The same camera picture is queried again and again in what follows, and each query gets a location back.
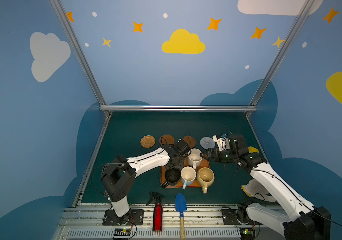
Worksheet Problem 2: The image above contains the grey felt round coaster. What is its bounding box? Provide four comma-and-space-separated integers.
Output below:
200, 137, 216, 150

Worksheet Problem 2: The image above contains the white speckled mug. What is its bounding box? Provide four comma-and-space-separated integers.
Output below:
188, 149, 203, 170

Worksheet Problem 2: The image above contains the brown wooden round coaster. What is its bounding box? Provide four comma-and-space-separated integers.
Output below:
159, 135, 175, 146

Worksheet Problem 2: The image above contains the black mug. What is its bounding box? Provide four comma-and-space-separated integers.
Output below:
162, 168, 181, 188

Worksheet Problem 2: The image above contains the woven rattan round coaster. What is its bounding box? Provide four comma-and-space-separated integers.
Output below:
140, 135, 156, 149

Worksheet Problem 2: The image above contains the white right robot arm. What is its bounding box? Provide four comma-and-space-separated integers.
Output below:
200, 135, 331, 240

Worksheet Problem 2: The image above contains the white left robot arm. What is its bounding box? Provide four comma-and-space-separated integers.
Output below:
101, 145, 191, 218

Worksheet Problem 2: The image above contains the orange wooden tray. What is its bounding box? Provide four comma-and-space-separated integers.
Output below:
160, 155, 211, 189

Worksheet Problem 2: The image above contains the yellow toy shovel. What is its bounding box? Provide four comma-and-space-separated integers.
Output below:
248, 146, 259, 153

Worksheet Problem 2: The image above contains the yellow beige mug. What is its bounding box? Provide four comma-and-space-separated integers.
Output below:
197, 168, 215, 194

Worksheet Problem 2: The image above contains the light blue mug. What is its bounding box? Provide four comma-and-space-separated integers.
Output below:
181, 167, 197, 190

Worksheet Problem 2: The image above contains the white work glove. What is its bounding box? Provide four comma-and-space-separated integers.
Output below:
241, 179, 276, 203

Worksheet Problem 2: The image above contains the blue garden trowel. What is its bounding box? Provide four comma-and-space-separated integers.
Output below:
175, 193, 187, 240

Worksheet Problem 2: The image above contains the red spray bottle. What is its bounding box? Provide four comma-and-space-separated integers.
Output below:
146, 192, 165, 232

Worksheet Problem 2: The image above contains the right circuit board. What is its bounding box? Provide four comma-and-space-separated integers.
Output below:
240, 229, 256, 240

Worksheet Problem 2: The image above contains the circuit board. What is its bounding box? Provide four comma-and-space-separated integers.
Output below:
240, 229, 256, 240
113, 228, 131, 238

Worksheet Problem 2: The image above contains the left circuit board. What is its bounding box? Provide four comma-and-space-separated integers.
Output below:
113, 228, 131, 238

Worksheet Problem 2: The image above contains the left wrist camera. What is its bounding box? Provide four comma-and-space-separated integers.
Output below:
174, 139, 190, 156

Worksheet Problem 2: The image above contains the aluminium horizontal back rail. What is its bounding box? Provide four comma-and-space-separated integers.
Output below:
100, 105, 257, 112

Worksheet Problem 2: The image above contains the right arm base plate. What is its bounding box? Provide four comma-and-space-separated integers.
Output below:
221, 207, 250, 225

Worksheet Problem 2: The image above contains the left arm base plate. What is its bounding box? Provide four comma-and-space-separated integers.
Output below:
102, 209, 144, 226

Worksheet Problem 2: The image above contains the aluminium left corner post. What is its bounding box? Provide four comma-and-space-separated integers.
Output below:
50, 0, 111, 119

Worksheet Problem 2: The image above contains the aluminium corner post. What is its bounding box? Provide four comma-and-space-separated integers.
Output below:
245, 0, 316, 119
50, 0, 111, 119

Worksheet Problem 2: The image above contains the aluminium right corner post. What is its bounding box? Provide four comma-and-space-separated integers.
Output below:
245, 0, 316, 119

